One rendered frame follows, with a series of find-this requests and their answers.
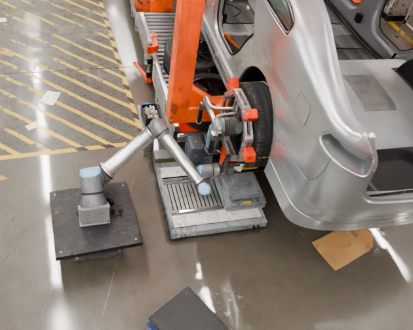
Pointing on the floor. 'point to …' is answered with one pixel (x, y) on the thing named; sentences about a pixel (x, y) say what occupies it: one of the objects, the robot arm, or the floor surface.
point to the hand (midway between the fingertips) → (242, 164)
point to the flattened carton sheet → (343, 246)
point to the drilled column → (148, 150)
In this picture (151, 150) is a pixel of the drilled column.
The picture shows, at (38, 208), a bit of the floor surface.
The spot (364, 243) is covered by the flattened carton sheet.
